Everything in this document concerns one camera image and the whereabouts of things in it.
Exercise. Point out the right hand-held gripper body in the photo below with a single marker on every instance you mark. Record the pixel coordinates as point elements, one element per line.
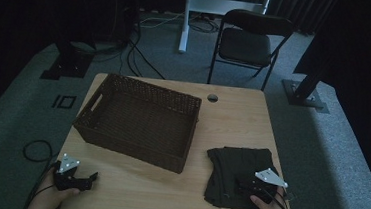
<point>268,178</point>

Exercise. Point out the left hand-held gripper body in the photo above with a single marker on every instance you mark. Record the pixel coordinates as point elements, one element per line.
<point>67,178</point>

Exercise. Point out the dark cloth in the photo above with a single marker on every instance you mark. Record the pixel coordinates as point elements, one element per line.
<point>228,168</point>

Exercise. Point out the brown wicker basket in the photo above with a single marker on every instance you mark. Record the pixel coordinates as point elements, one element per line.
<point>145,121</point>

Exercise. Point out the person's left hand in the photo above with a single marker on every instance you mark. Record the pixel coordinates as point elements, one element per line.
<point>47,197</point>

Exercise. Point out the black slanted stand with base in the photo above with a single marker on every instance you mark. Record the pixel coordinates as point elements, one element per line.
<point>304,94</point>

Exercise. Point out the black stand with flat base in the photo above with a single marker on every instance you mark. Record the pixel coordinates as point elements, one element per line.
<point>68,63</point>

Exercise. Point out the black folding chair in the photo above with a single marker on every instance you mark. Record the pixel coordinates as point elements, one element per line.
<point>245,45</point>

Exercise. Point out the dark curtain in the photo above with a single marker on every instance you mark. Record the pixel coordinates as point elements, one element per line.
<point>301,10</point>

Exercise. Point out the white metal desk frame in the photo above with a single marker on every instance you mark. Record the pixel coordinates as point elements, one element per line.
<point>214,4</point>

